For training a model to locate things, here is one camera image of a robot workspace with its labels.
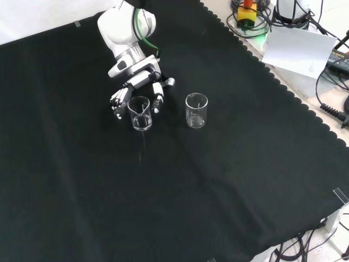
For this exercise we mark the black power adapter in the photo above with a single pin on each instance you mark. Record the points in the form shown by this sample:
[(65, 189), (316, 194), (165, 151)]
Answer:
[(339, 58)]

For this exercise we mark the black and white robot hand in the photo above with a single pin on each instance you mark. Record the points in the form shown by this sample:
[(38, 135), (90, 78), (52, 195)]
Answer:
[(141, 78)]

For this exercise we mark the clear corner clip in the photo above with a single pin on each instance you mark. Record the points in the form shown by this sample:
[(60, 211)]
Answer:
[(340, 195)]

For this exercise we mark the white wrist camera shell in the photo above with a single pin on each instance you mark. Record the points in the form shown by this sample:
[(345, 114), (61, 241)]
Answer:
[(118, 68)]

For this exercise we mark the small clear tape strip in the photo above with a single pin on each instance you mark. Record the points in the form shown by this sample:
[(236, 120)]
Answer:
[(77, 24)]

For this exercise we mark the clear glass beaker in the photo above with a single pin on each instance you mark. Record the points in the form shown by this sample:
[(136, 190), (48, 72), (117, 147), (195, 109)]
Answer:
[(139, 126), (197, 123)]

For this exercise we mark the black bench cloth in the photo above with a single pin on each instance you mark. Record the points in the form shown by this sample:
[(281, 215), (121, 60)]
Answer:
[(81, 177)]

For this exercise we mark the white table bracket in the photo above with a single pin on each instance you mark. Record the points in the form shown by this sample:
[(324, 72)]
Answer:
[(333, 219)]

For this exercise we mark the yellow stop button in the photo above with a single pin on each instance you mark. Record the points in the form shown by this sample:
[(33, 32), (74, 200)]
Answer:
[(246, 13)]

